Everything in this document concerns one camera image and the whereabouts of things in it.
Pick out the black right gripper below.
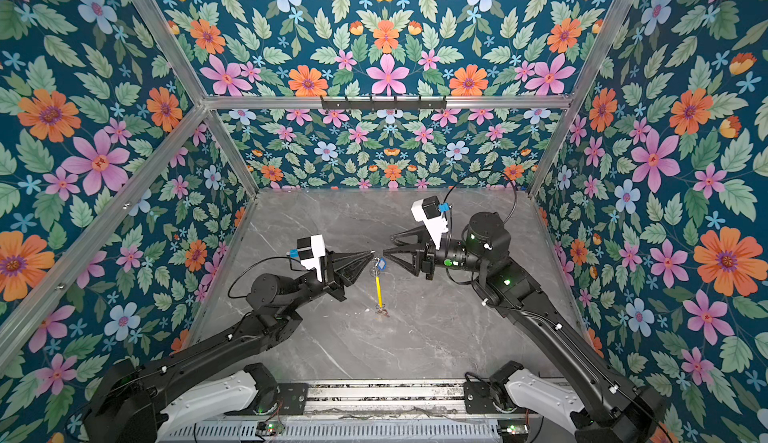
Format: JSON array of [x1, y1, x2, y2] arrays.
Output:
[[386, 226, 491, 285]]

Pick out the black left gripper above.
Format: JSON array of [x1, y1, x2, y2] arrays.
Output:
[[284, 248, 370, 314]]

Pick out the large keyring with yellow sleeve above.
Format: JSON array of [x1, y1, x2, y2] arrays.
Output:
[[370, 257, 386, 308]]

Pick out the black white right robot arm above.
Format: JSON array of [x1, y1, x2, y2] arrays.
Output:
[[384, 212, 667, 442]]

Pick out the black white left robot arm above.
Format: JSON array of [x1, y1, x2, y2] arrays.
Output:
[[83, 251, 374, 442]]

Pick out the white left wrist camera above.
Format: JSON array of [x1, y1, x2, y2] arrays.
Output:
[[294, 234, 326, 282]]

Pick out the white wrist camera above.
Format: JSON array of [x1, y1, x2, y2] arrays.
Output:
[[294, 234, 326, 282], [411, 196, 450, 250]]

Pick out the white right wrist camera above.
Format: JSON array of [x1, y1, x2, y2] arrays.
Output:
[[411, 196, 450, 250]]

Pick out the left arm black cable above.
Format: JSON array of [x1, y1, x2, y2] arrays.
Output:
[[226, 255, 301, 300]]

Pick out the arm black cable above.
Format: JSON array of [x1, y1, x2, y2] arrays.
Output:
[[442, 168, 518, 225], [226, 255, 301, 300]]

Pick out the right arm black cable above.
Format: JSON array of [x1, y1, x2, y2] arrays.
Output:
[[442, 168, 518, 225]]

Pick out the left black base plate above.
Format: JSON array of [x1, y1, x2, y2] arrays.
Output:
[[238, 383, 309, 416]]

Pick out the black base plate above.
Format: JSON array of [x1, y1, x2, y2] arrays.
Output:
[[463, 379, 519, 415], [238, 383, 309, 416]]

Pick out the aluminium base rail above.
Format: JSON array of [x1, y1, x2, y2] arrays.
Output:
[[140, 378, 631, 421]]

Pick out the black hook rail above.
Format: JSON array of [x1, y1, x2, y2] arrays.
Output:
[[320, 96, 448, 111]]

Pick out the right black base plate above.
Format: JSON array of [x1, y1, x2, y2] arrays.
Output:
[[463, 379, 519, 415]]

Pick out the white vented cable duct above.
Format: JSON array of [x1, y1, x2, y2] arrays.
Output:
[[162, 419, 502, 442]]

